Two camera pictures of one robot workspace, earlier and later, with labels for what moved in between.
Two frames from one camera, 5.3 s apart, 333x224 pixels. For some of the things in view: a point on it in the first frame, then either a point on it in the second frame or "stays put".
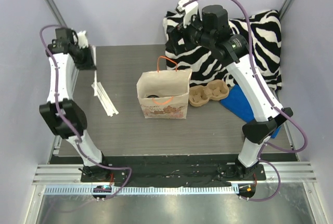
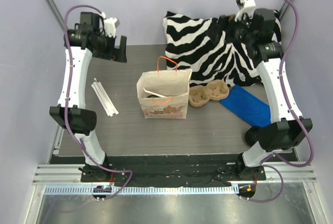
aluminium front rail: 208,189 stays put
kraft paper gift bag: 165,95 stays put
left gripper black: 87,59 → 114,48
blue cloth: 234,101 stays put
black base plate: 171,170 stays put
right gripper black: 177,34 → 226,30
